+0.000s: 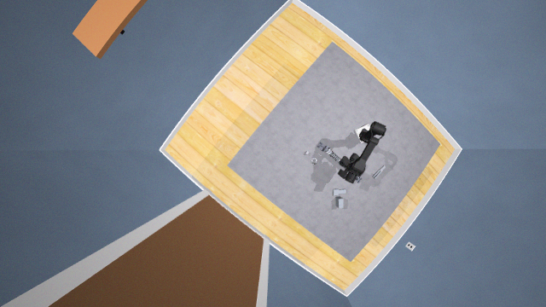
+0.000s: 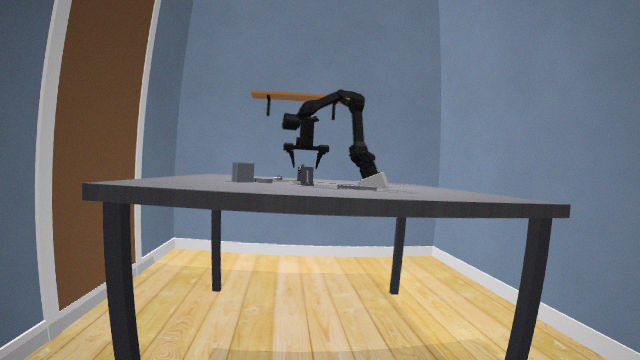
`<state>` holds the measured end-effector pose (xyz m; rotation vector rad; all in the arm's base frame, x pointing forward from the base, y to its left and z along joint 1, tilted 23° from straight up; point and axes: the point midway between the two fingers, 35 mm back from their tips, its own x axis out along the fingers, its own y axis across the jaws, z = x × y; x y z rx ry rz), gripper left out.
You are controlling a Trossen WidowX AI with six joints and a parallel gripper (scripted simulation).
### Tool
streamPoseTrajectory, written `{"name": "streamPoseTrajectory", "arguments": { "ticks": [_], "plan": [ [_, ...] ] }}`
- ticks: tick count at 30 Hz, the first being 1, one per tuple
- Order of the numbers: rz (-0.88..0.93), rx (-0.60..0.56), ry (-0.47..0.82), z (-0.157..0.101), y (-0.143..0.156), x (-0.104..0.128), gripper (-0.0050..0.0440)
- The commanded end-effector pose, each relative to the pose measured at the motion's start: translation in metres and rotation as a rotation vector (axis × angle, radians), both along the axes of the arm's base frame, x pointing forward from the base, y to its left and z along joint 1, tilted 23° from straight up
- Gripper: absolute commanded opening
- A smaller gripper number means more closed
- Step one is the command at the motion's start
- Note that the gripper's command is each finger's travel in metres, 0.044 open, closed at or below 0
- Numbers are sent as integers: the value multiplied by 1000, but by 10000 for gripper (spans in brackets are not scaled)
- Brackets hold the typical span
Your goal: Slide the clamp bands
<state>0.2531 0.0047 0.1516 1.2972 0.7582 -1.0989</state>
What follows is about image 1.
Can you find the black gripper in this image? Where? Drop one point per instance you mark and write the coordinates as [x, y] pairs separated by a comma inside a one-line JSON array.
[[342, 173]]

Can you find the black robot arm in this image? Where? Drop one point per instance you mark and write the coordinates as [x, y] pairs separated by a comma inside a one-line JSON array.
[[367, 136]]

